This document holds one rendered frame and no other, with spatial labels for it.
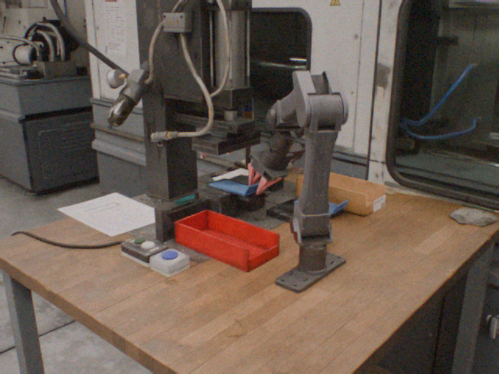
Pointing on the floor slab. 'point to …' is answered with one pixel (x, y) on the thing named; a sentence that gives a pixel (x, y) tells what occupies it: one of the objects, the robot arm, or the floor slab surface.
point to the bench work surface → (258, 294)
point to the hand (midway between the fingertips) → (255, 188)
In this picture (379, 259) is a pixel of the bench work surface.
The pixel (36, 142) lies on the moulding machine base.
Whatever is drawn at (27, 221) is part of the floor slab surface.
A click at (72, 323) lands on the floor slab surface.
